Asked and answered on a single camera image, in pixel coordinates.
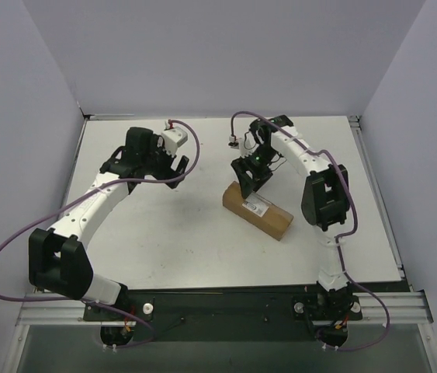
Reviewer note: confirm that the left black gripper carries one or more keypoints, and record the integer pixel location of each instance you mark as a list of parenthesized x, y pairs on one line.
[(169, 165)]

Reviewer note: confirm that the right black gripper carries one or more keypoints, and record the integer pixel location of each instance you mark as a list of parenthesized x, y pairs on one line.
[(251, 176)]

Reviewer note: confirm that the brown cardboard express box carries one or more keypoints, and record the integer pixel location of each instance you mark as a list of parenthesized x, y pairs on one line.
[(256, 210)]

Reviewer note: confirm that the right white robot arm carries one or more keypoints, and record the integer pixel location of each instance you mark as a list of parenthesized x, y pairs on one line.
[(326, 203)]

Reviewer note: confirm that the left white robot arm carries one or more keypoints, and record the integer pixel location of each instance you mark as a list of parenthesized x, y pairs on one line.
[(57, 256)]

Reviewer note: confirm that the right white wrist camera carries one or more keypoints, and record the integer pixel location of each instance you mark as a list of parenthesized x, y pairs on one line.
[(242, 144)]

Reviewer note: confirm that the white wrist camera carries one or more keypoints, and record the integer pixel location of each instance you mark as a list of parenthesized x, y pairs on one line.
[(242, 144), (173, 138)]

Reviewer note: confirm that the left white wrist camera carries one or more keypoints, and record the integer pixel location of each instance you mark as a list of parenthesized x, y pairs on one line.
[(173, 138)]

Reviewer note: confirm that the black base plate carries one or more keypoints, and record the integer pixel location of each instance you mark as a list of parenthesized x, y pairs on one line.
[(284, 313)]

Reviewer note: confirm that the aluminium frame rail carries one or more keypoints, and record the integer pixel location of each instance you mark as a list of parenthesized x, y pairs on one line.
[(403, 307)]

